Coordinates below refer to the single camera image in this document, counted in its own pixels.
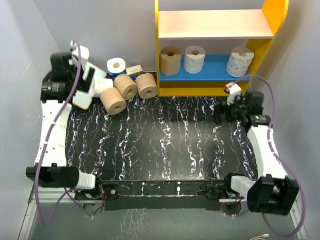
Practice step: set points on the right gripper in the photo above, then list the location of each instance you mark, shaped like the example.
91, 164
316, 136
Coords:
218, 109

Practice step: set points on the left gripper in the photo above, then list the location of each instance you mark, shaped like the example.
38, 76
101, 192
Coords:
84, 85

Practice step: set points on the brown roll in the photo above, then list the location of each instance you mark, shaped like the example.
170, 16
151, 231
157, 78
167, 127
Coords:
170, 60
146, 86
125, 86
112, 101

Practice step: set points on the white dotted paper roll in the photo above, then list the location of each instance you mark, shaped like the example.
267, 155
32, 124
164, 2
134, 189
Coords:
239, 61

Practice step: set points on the brown roll front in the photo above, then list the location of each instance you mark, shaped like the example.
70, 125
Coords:
170, 60

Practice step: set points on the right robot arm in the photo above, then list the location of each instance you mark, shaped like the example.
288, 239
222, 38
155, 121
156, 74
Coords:
273, 192

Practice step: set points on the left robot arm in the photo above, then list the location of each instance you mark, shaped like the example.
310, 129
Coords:
50, 169

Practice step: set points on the yellow shelf unit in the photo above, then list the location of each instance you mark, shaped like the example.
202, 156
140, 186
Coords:
259, 27

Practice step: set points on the white roll lying sideways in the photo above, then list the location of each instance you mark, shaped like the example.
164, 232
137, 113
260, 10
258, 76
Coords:
100, 85

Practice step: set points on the blue box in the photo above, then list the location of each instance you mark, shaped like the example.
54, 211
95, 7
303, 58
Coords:
113, 75

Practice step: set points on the white roll on blue box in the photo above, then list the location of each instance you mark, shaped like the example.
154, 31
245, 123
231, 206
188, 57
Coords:
116, 65

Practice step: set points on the small beige carton box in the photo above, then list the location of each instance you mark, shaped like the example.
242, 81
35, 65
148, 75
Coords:
135, 70

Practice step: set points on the small whiteboard wooden frame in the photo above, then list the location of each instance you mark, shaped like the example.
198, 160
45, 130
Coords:
83, 99

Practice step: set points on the aluminium rail frame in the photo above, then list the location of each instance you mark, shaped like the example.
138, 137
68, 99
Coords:
127, 209

